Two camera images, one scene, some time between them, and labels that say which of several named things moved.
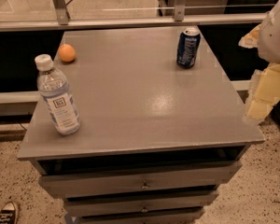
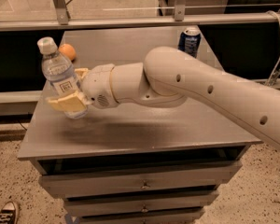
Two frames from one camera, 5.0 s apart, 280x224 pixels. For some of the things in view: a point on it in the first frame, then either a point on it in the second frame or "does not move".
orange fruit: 66,52 does not move
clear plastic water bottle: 56,93 → 59,73
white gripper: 276,36 → 98,86
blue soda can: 189,48 does not move
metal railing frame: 60,17 does not move
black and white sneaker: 7,215 does not move
